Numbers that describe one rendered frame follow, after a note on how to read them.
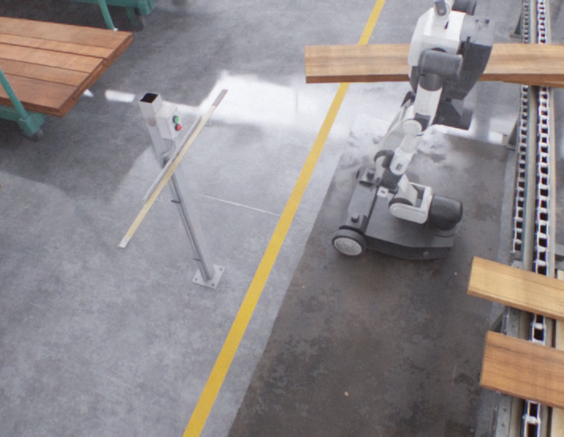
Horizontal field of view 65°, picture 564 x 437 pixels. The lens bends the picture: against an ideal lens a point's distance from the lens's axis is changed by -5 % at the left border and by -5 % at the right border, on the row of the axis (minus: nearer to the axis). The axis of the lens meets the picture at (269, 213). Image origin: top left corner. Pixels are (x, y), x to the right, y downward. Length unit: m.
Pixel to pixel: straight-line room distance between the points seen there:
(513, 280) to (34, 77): 3.27
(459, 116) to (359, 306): 1.14
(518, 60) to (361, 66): 0.83
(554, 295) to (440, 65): 0.91
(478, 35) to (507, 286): 0.94
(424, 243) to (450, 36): 1.21
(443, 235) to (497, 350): 1.15
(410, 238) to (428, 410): 0.91
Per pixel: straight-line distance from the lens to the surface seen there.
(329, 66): 2.48
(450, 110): 2.14
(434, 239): 2.71
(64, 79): 3.60
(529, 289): 1.85
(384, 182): 2.25
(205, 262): 2.57
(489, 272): 1.82
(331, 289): 2.65
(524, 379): 1.69
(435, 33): 1.92
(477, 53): 1.93
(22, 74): 3.85
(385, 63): 2.52
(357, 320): 2.58
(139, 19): 4.83
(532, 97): 2.70
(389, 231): 2.69
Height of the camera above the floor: 2.35
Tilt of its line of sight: 53 degrees down
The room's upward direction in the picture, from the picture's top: 6 degrees counter-clockwise
